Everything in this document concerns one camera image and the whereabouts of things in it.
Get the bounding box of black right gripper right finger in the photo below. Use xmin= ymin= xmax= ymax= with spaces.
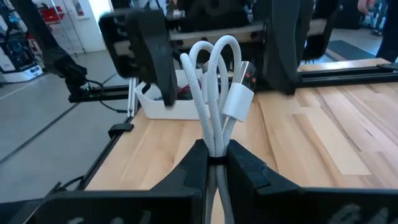
xmin=226 ymin=139 xmax=398 ymax=224

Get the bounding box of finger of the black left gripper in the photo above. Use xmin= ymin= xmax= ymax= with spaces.
xmin=98 ymin=8 xmax=178 ymax=108
xmin=263 ymin=0 xmax=340 ymax=96

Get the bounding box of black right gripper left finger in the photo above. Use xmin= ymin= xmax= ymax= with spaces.
xmin=30 ymin=139 xmax=210 ymax=224

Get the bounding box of white braided USB cable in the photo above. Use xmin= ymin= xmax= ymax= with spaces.
xmin=179 ymin=34 xmax=258 ymax=224

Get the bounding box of white plastic bin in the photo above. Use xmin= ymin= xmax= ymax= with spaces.
xmin=134 ymin=68 xmax=231 ymax=121

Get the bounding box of black striped-edge floor mat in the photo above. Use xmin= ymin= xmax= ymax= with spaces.
xmin=324 ymin=39 xmax=377 ymax=62

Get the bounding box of red storage bin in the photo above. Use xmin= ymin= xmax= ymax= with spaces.
xmin=39 ymin=5 xmax=67 ymax=25

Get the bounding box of person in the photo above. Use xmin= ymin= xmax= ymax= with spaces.
xmin=356 ymin=0 xmax=398 ymax=63

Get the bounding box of white and blue machine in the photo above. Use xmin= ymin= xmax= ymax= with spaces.
xmin=0 ymin=30 xmax=44 ymax=84

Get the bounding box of black aluminium table frame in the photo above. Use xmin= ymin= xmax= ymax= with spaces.
xmin=67 ymin=62 xmax=398 ymax=192

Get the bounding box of black frame clamp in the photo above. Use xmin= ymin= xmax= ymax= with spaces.
xmin=107 ymin=123 xmax=136 ymax=139

